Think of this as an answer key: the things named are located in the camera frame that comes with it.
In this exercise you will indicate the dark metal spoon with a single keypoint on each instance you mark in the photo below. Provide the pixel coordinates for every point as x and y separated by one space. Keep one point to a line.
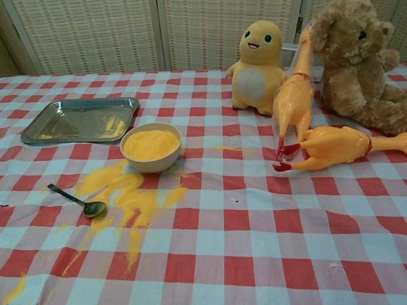
95 210

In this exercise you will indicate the cream round bowl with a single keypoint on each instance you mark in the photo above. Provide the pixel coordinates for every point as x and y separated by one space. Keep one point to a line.
150 166

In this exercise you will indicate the yellow powder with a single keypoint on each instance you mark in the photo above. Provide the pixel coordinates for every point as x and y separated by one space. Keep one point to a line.
124 192

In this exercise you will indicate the rectangular metal tray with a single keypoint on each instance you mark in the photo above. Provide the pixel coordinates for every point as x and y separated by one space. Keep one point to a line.
72 120

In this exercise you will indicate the woven folding screen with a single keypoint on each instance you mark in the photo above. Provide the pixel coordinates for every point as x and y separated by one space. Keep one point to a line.
85 36

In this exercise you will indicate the brown teddy bear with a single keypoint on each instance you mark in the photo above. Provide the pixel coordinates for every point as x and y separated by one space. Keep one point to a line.
351 80

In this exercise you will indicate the red white checkered tablecloth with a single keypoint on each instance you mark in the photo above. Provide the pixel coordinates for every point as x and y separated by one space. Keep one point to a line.
226 242

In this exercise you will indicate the yellow plush monster toy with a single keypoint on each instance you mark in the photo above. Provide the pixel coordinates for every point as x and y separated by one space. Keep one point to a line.
254 83

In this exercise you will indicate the yellow rubber chicken toy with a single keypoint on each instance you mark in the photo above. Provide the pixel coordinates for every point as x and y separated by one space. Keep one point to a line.
292 102
330 148

